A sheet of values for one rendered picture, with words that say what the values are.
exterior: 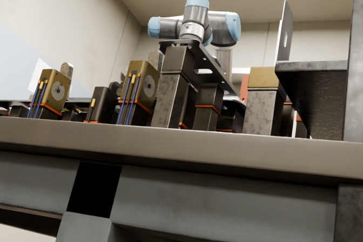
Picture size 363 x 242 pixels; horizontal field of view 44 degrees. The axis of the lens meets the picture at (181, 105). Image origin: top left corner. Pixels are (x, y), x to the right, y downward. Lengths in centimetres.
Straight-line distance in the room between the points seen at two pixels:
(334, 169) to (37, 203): 40
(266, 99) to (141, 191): 59
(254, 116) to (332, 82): 20
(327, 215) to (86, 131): 31
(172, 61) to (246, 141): 48
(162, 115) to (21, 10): 317
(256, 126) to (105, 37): 396
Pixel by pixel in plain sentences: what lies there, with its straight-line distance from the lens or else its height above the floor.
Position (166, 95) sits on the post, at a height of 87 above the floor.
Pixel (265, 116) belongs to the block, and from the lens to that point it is 110.
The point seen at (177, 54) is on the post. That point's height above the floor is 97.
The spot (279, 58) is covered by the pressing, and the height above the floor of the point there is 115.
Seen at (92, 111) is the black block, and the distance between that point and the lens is 130.
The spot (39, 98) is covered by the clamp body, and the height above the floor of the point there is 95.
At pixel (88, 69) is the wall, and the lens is 470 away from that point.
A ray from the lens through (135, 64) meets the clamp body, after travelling 122.
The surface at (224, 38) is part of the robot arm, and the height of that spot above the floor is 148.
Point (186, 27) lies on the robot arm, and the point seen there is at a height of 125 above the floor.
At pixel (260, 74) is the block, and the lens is 115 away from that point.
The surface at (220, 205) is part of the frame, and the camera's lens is 55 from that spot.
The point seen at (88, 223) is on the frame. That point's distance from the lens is 62.
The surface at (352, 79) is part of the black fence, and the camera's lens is 54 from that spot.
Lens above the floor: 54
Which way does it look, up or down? 20 degrees up
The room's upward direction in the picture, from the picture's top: 12 degrees clockwise
